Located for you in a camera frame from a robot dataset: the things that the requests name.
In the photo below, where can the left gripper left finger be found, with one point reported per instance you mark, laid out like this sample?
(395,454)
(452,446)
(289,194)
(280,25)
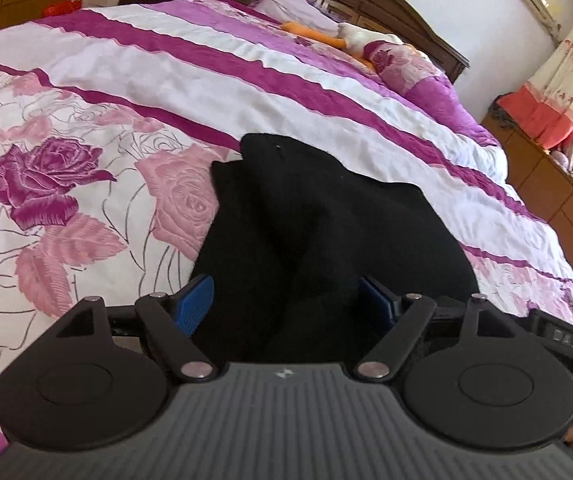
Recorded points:
(189,306)

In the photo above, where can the wooden drawer desk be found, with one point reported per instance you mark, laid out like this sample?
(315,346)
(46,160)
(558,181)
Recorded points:
(545,188)

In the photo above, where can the red bag on floor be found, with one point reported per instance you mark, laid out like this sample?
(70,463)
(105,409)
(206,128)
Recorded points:
(61,8)

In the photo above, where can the black small garment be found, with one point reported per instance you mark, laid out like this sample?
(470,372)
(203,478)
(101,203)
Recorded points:
(294,237)

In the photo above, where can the cream and coral curtain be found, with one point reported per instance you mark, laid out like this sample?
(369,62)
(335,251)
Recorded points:
(543,106)

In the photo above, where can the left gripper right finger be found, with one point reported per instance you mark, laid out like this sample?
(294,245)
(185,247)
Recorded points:
(384,305)

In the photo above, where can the pink floral bed quilt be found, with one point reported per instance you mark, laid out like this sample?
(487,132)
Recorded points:
(110,120)

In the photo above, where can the lilac pillow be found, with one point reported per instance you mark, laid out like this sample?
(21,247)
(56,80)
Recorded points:
(297,11)

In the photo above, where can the white goose plush toy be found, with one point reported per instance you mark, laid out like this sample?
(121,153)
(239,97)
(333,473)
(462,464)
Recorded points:
(350,38)

